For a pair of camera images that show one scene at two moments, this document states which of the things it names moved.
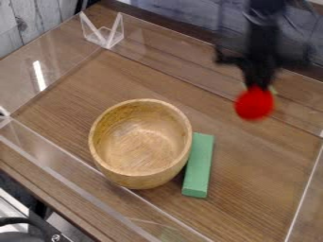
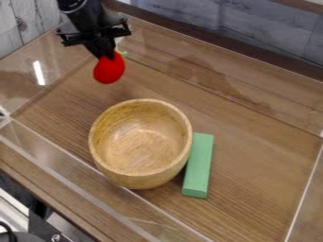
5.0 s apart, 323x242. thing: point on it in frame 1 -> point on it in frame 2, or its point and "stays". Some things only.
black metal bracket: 51,233 stays
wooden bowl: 141,140 stays
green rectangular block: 197,175 stays
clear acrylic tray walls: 103,58 stays
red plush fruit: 255,102 -> 109,68
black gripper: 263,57 -> 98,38
